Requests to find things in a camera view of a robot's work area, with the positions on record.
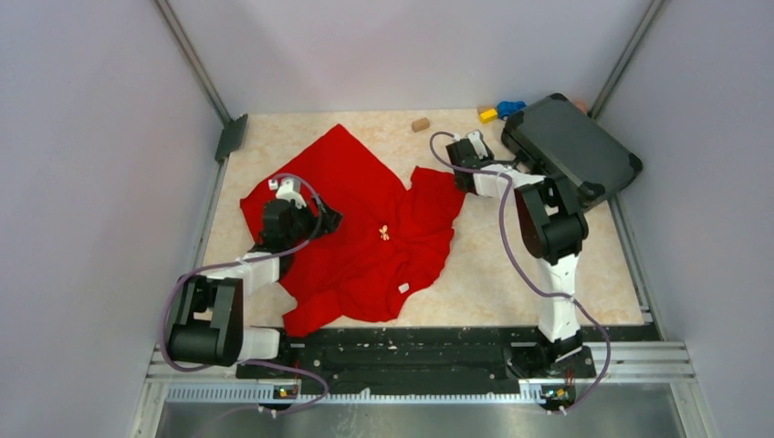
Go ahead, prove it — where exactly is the black corner bracket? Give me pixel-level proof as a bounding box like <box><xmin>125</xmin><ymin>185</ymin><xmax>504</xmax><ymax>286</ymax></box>
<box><xmin>214</xmin><ymin>114</ymin><xmax>249</xmax><ymax>162</ymax></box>

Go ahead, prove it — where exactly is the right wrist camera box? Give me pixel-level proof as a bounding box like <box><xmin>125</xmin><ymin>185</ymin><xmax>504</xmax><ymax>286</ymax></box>
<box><xmin>465</xmin><ymin>130</ymin><xmax>494</xmax><ymax>161</ymax></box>

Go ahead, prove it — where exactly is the brown wooden block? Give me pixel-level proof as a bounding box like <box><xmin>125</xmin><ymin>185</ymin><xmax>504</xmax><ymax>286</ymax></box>
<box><xmin>411</xmin><ymin>118</ymin><xmax>431</xmax><ymax>133</ymax></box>

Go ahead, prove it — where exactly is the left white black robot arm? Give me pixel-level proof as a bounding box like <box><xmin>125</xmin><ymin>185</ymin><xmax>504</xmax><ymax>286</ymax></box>
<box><xmin>161</xmin><ymin>199</ymin><xmax>343</xmax><ymax>377</ymax></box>

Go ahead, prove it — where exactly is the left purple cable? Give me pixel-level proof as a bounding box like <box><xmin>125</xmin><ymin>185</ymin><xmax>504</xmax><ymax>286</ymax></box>
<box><xmin>158</xmin><ymin>173</ymin><xmax>330</xmax><ymax>418</ymax></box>

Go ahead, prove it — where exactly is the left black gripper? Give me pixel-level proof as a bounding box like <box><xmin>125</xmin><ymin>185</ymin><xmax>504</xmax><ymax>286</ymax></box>
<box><xmin>285</xmin><ymin>193</ymin><xmax>343</xmax><ymax>246</ymax></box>

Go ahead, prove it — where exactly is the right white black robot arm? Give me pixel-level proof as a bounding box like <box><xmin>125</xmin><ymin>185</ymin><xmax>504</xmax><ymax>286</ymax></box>
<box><xmin>446</xmin><ymin>131</ymin><xmax>596</xmax><ymax>380</ymax></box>

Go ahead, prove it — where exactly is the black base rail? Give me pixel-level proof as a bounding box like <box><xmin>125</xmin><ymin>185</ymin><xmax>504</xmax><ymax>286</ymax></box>
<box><xmin>235</xmin><ymin>326</ymin><xmax>660</xmax><ymax>401</ymax></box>

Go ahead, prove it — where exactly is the red t-shirt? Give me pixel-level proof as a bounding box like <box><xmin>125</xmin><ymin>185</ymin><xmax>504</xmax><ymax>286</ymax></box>
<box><xmin>239</xmin><ymin>123</ymin><xmax>466</xmax><ymax>339</ymax></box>

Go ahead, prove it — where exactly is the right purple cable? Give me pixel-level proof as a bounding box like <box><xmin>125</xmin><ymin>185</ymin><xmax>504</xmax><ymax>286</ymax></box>
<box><xmin>429</xmin><ymin>131</ymin><xmax>612</xmax><ymax>414</ymax></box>

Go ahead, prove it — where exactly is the yellow toy block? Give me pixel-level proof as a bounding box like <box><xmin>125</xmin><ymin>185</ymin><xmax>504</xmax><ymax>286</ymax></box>
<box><xmin>478</xmin><ymin>108</ymin><xmax>498</xmax><ymax>124</ymax></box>

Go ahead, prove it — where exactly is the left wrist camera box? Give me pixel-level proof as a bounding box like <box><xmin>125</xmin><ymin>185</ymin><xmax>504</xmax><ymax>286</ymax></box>
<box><xmin>268</xmin><ymin>177</ymin><xmax>308</xmax><ymax>209</ymax></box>

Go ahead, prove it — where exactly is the dark grey carrying case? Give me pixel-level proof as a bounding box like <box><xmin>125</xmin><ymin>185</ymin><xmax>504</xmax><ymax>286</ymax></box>
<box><xmin>501</xmin><ymin>93</ymin><xmax>643</xmax><ymax>211</ymax></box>

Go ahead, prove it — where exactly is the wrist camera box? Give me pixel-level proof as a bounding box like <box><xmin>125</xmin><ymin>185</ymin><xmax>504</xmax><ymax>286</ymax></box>
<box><xmin>268</xmin><ymin>177</ymin><xmax>308</xmax><ymax>209</ymax></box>
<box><xmin>465</xmin><ymin>130</ymin><xmax>494</xmax><ymax>161</ymax></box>

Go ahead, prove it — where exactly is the purple cable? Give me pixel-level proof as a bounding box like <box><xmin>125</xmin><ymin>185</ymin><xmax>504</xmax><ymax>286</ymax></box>
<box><xmin>158</xmin><ymin>173</ymin><xmax>330</xmax><ymax>418</ymax></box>
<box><xmin>429</xmin><ymin>131</ymin><xmax>612</xmax><ymax>414</ymax></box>

